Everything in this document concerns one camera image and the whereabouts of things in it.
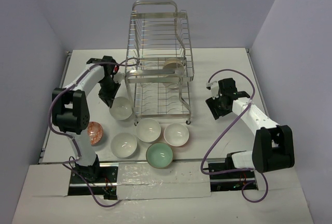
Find white bowl beige outside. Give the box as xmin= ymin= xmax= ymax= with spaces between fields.
xmin=163 ymin=58 xmax=184 ymax=70

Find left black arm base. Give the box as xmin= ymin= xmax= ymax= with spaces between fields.
xmin=68 ymin=165 xmax=118 ymax=200

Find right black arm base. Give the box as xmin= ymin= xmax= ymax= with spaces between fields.
xmin=203 ymin=153 xmax=258 ymax=192

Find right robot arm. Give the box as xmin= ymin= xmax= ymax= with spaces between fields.
xmin=205 ymin=78 xmax=295 ymax=178

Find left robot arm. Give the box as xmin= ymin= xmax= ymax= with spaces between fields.
xmin=48 ymin=55 xmax=124 ymax=182

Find steel two-tier dish rack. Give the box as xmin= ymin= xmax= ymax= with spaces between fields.
xmin=124 ymin=0 xmax=195 ymax=124

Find red patterned bowl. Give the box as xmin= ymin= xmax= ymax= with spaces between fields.
xmin=87 ymin=121 xmax=104 ymax=146

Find white bowl pink rim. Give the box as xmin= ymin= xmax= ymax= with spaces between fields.
xmin=163 ymin=123 xmax=189 ymax=147

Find pale green bowl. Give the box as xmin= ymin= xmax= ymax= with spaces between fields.
xmin=146 ymin=143 xmax=173 ymax=169

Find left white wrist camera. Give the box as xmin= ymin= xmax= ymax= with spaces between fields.
xmin=112 ymin=66 xmax=124 ymax=84

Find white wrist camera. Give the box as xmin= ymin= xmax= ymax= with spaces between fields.
xmin=112 ymin=66 xmax=124 ymax=84
xmin=206 ymin=81 xmax=219 ymax=99

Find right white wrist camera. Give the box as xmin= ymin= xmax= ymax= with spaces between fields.
xmin=206 ymin=81 xmax=219 ymax=99

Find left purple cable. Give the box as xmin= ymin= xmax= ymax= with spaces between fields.
xmin=48 ymin=58 xmax=140 ymax=207

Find aluminium table edge rail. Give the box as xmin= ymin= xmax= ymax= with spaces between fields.
xmin=37 ymin=51 xmax=72 ymax=164

